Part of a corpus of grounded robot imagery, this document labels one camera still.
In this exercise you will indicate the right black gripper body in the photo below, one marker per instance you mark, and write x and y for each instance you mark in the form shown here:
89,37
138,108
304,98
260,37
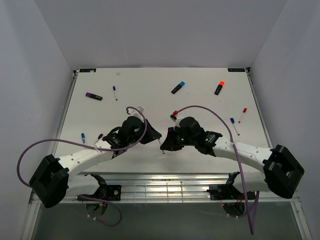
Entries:
185,140

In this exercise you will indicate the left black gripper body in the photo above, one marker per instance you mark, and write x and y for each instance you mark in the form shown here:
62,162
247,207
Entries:
133,139

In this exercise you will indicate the white pen blue end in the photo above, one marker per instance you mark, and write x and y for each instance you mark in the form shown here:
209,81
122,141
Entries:
234,125

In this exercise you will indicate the blue pen cap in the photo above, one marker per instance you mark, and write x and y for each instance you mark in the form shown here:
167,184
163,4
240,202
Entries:
83,138

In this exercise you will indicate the orange capped black highlighter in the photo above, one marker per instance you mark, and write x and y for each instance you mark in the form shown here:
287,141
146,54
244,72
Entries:
219,88

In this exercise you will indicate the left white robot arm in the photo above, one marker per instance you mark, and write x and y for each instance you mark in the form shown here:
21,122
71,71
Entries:
60,177

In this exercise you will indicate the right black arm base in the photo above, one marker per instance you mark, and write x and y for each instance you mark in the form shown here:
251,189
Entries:
226,191

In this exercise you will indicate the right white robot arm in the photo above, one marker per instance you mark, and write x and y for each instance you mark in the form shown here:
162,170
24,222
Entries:
277,170

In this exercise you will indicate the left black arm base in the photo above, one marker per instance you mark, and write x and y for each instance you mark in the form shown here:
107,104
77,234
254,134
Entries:
101,190

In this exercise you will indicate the small blue capped pen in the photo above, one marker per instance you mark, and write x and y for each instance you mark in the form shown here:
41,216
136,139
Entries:
115,92

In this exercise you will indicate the purple capped black highlighter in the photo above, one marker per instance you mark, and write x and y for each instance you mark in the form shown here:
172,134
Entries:
93,96

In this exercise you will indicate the blue capped black highlighter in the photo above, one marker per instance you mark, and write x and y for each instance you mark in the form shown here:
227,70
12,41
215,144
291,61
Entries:
178,87

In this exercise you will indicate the right blue corner label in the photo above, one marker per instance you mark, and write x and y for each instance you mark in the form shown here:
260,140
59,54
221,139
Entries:
236,70

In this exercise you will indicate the blue corner label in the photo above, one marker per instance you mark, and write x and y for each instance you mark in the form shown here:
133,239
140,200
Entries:
87,70
236,70

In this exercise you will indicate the left blue corner label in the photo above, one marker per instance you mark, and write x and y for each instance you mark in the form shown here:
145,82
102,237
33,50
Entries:
87,70

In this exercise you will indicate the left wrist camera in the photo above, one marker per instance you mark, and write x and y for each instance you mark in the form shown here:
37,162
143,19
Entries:
137,111

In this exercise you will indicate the aluminium frame rail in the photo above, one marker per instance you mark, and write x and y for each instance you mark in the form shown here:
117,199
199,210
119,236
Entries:
143,188

